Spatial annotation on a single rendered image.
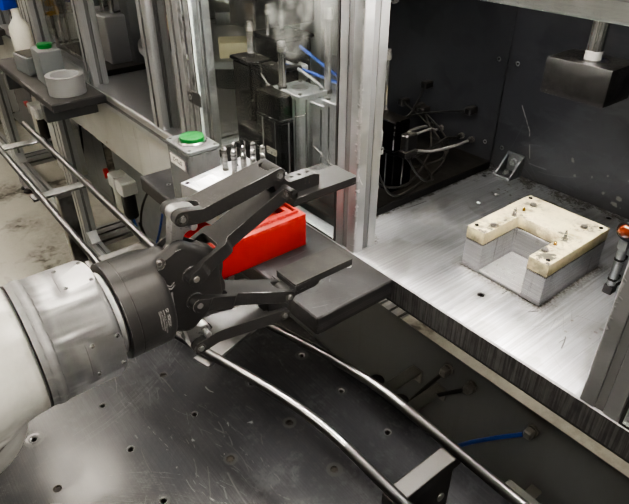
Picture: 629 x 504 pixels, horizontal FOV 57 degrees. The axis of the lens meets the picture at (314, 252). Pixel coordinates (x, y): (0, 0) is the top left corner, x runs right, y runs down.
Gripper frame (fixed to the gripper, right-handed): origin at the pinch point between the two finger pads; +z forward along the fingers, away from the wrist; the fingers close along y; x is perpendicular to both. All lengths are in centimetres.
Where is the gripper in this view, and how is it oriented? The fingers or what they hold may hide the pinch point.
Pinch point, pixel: (322, 225)
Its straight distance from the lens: 53.1
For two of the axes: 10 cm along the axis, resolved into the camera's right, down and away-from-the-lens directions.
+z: 7.8, -3.4, 5.2
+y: 0.0, -8.4, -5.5
